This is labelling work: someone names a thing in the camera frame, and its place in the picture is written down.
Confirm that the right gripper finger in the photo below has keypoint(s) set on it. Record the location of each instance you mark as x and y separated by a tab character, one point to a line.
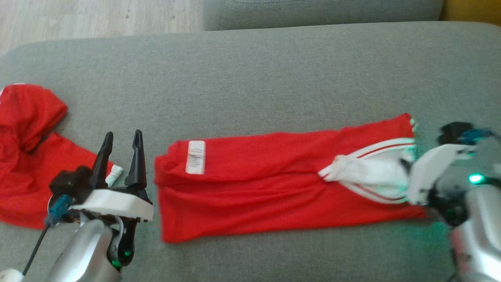
406	165

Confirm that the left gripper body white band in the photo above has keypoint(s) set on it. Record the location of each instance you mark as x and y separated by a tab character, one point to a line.
113	203

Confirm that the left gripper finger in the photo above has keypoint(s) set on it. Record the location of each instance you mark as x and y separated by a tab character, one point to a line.
101	168
136	168

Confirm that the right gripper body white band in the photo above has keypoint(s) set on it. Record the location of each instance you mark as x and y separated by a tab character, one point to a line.
426	172

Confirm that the red shorts with white stripes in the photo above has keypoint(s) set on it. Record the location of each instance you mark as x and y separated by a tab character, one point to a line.
254	188

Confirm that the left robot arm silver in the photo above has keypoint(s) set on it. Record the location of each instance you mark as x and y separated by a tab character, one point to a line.
82	250

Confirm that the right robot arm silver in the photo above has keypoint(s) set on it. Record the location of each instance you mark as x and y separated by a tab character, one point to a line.
481	219

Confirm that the plain red mesh garment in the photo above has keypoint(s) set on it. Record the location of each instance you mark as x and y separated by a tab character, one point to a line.
31	164

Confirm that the large yellow sofa back cushion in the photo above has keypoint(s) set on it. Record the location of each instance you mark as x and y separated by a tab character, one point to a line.
473	9

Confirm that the grey sofa seat cushion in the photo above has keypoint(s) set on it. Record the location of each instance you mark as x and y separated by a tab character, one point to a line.
321	13

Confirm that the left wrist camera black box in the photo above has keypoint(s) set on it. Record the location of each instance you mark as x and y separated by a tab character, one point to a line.
72	182

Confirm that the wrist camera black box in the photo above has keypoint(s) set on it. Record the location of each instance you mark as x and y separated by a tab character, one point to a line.
72	182
454	131

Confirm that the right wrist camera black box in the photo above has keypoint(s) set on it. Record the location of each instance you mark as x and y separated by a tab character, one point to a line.
454	131

